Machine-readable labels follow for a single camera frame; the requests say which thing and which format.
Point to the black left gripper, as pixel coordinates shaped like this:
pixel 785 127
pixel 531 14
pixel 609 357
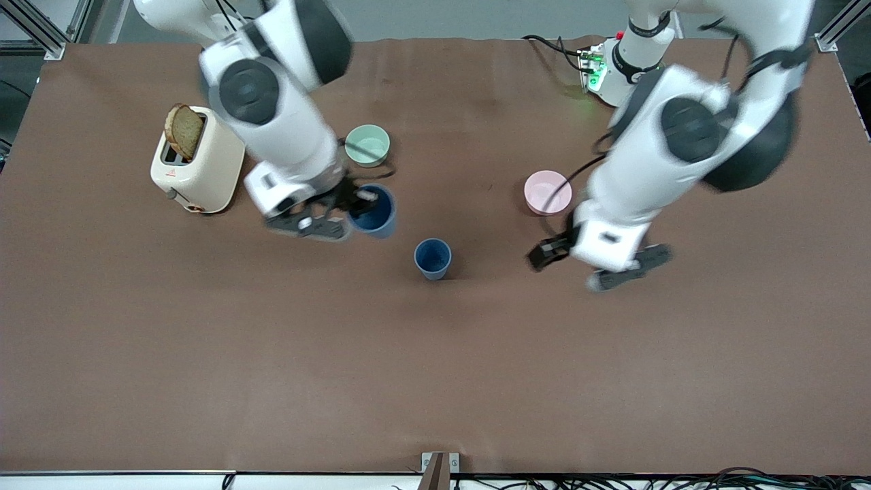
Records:
pixel 552 250

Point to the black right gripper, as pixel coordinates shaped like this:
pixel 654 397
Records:
pixel 344 197

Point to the blue plastic cup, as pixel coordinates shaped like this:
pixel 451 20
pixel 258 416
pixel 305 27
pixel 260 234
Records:
pixel 374 212
pixel 433 258

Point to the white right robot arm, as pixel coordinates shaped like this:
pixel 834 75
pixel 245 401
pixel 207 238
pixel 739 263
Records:
pixel 272 116

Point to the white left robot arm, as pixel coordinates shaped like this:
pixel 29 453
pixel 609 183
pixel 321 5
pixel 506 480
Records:
pixel 687 136

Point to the green bowl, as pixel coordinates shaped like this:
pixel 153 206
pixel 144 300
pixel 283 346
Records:
pixel 367 144

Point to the pink bowl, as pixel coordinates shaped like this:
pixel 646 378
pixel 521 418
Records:
pixel 546 192

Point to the brown table cover sheet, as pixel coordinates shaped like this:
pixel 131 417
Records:
pixel 435 354

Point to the cream white toaster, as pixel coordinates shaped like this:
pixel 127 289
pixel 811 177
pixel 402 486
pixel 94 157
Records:
pixel 204 170

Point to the brown bread slice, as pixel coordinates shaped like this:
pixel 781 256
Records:
pixel 184 131

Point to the grey metal table bracket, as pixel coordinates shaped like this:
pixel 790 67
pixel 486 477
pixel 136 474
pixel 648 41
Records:
pixel 439 469

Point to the aluminium frame profile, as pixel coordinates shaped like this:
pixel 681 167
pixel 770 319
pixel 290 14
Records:
pixel 44 27
pixel 840 30

